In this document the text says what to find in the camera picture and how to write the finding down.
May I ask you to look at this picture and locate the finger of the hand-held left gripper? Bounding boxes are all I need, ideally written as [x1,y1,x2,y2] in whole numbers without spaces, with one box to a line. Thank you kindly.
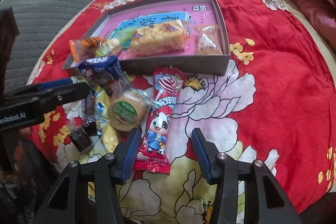
[13,78,75,96]
[5,81,91,109]

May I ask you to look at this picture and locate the beige candy packet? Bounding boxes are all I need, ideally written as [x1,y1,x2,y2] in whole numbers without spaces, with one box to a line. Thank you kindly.
[194,24,222,56]

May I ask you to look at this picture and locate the light green pastry packet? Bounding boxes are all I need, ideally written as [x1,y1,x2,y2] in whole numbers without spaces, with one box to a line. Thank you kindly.
[97,28,139,57]

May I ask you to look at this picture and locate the orange clear snack packet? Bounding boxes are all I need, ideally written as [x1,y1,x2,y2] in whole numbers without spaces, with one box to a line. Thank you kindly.
[62,37,104,69]

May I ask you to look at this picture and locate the clear rice cake packet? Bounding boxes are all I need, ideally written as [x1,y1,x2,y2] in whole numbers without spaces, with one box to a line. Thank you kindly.
[130,23,192,57]

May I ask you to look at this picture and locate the red floral blanket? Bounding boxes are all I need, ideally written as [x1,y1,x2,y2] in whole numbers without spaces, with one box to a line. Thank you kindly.
[26,0,336,224]

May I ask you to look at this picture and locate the shallow grey cardboard box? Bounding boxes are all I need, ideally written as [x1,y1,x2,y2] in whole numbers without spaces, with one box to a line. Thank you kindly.
[62,0,230,77]

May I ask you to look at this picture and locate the round green-label pastry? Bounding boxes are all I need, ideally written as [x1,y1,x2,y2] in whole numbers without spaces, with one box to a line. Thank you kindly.
[108,80,158,133]

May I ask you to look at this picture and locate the yellow cartoon snack packet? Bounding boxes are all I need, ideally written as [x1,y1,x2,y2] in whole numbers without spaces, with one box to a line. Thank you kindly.
[92,84,122,152]

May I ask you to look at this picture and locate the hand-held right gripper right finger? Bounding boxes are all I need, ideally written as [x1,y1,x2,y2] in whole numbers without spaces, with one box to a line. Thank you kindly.
[191,128,298,224]

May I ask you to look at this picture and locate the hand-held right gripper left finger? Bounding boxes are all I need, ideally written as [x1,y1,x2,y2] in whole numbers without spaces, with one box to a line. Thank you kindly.
[39,128,142,224]

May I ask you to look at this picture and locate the red lollipop packet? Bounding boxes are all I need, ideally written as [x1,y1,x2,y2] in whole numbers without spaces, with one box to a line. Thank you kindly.
[133,67,186,175]

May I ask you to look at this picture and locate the brown chocolate bar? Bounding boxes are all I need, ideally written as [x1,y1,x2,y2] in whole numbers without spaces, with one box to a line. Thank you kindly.
[84,72,114,125]

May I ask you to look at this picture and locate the blue cookie packet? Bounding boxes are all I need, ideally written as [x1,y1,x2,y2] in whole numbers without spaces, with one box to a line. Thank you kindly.
[77,55,124,83]

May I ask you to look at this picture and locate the dark candy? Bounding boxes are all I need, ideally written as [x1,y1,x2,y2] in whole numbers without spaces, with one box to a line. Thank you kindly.
[69,123,98,153]

